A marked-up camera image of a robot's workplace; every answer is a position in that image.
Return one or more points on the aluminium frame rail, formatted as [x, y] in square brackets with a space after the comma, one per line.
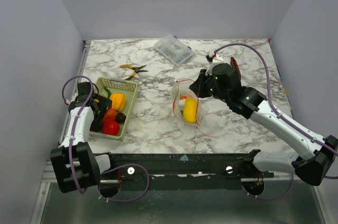
[48, 175]

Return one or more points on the small orange toy pumpkin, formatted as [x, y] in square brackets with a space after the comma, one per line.
[110, 115]

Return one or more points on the clear plastic parts box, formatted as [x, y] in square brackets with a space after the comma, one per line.
[171, 48]

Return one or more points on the dark purple toy fruit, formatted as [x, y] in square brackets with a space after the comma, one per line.
[120, 118]

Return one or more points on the red black utility knife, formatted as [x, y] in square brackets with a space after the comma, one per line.
[234, 64]

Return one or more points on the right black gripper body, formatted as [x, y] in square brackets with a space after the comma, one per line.
[198, 87]

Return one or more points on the clear zip top bag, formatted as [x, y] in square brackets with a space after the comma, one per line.
[181, 87]

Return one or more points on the green toy chili pepper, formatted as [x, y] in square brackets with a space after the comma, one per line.
[108, 92]

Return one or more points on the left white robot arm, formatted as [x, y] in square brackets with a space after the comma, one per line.
[75, 165]

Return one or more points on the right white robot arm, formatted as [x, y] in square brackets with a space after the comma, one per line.
[313, 153]

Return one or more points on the yellow toy bell pepper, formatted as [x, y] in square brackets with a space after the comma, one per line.
[118, 101]

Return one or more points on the yellow toy squash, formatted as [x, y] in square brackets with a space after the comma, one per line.
[190, 109]

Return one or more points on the yellow handled pliers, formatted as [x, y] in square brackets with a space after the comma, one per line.
[136, 70]

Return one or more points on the black mounting base rail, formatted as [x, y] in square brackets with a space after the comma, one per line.
[137, 172]

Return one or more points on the pale green plastic basket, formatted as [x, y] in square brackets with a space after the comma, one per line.
[126, 87]

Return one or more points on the red toy tomato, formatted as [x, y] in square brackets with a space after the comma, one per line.
[110, 127]

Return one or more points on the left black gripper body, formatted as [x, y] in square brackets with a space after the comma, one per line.
[103, 104]

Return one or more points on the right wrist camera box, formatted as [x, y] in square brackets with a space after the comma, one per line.
[213, 60]

